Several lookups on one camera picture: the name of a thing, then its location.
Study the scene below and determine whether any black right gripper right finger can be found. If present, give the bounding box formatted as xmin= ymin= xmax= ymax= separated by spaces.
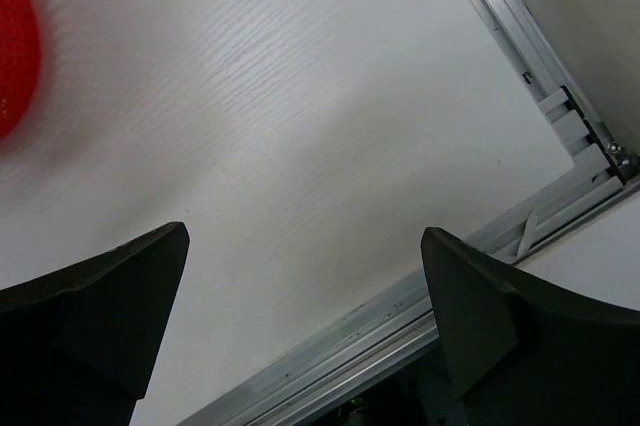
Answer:
xmin=421 ymin=227 xmax=639 ymax=425

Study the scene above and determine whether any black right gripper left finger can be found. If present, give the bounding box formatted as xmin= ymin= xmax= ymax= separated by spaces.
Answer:
xmin=1 ymin=222 xmax=190 ymax=425

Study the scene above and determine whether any red mesh plastic bin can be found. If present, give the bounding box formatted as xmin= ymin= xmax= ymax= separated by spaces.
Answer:
xmin=0 ymin=0 xmax=41 ymax=139

